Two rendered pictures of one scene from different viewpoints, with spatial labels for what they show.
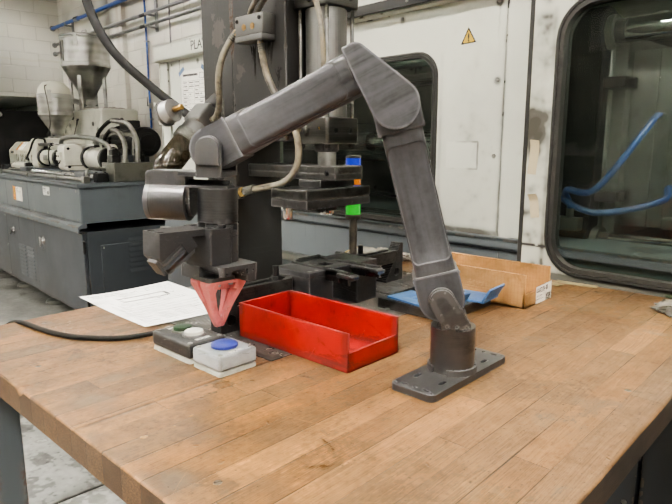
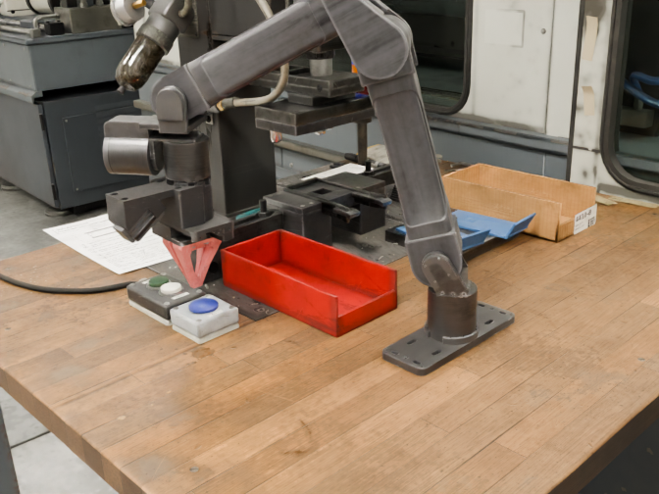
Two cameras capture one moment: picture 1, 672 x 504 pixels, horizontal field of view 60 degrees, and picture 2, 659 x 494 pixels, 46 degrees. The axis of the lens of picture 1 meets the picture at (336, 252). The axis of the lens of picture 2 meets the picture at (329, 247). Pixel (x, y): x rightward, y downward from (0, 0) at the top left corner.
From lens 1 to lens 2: 0.21 m
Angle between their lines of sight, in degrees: 12
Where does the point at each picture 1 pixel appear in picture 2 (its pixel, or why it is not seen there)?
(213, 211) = (181, 168)
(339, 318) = (333, 266)
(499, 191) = (549, 77)
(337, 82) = (313, 24)
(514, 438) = (499, 420)
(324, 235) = not seen: hidden behind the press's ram
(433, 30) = not seen: outside the picture
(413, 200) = (404, 155)
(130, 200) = (94, 57)
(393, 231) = not seen: hidden behind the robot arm
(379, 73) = (360, 16)
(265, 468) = (240, 454)
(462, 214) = (504, 104)
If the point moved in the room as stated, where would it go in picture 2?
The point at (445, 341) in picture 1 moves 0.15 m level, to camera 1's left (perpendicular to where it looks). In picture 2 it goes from (441, 307) to (321, 308)
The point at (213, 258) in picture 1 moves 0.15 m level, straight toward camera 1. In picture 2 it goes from (184, 221) to (182, 268)
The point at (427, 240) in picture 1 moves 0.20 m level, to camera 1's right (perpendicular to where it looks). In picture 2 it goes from (420, 199) to (591, 197)
